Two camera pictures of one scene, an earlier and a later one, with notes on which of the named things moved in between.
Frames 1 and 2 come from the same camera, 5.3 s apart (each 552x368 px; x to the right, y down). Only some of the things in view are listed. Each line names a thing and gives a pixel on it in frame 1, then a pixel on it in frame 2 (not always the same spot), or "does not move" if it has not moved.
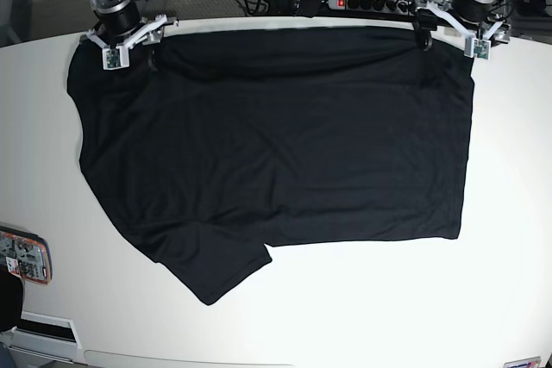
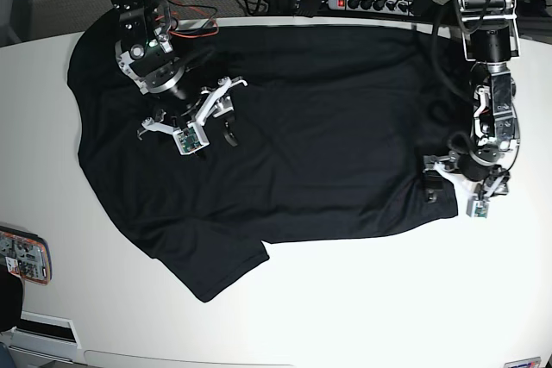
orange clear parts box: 26,254 does not move
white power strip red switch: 365,3 does not move
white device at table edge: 43,337 does not move
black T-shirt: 218,141 does not move
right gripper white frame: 476,47 → 493,183
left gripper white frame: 117,57 → 192,137
